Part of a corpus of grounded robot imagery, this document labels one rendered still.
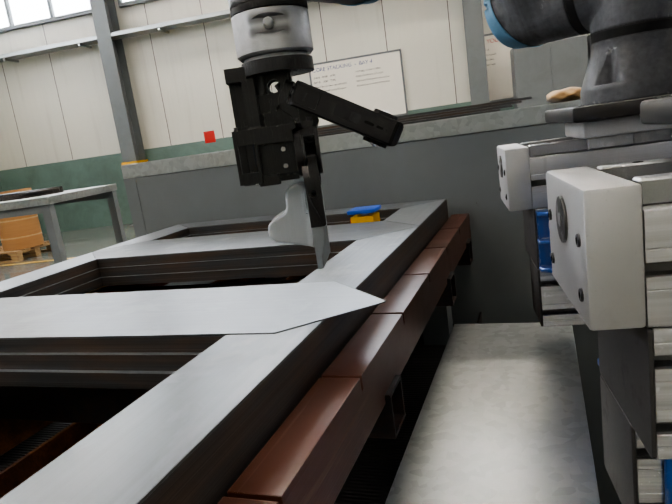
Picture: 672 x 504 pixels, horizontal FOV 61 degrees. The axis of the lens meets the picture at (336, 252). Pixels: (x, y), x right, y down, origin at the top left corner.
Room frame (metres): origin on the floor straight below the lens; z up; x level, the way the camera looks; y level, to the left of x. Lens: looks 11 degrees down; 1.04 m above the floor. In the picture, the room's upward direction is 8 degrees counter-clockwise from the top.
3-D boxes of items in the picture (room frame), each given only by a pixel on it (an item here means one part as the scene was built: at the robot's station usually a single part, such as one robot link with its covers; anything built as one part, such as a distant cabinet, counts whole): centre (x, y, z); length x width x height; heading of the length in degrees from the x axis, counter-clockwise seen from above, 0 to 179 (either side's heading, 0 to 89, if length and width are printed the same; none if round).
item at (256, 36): (0.59, 0.03, 1.14); 0.08 x 0.08 x 0.05
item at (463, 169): (1.47, -0.04, 0.50); 1.30 x 0.04 x 1.01; 69
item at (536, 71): (8.68, -3.47, 0.97); 1.00 x 0.48 x 1.95; 77
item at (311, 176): (0.57, 0.01, 1.00); 0.05 x 0.02 x 0.09; 0
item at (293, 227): (0.57, 0.04, 0.96); 0.06 x 0.03 x 0.09; 90
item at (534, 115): (1.73, -0.14, 1.03); 1.30 x 0.60 x 0.04; 69
